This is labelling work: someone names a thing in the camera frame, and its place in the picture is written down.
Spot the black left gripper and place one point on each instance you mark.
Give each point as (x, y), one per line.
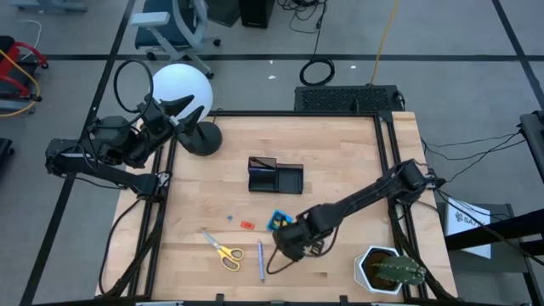
(157, 123)

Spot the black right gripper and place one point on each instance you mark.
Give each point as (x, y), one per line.
(295, 242)

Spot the blue sticky note pad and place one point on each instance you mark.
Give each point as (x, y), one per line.
(270, 223)

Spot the red eraser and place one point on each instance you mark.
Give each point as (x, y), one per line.
(247, 225)

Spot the lavender pen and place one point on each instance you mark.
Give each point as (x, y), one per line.
(260, 261)

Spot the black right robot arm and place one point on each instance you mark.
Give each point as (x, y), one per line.
(361, 195)

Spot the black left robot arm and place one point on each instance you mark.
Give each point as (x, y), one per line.
(127, 180)

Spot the black mesh desk organizer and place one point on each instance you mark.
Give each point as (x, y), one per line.
(291, 180)

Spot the gray office chair blue seat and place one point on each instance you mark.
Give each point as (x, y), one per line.
(170, 30)

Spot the white globe table lamp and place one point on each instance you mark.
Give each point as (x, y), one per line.
(183, 83)

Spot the dark gray floor box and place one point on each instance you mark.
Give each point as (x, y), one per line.
(223, 12)

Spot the black computer tower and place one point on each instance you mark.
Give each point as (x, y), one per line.
(256, 13)

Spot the cactus in white pot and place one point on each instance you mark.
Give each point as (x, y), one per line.
(399, 270)

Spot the black mesh computer case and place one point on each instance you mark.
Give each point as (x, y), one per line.
(344, 98)

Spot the gray furniture base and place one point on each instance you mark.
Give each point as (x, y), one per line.
(47, 5)

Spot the red cart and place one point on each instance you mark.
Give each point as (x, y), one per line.
(10, 51)

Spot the white printed paper sheet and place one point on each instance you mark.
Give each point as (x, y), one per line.
(467, 221)

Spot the black metal beam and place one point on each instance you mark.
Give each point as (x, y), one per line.
(510, 227)

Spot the black aluminium table frame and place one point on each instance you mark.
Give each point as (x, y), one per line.
(297, 113)

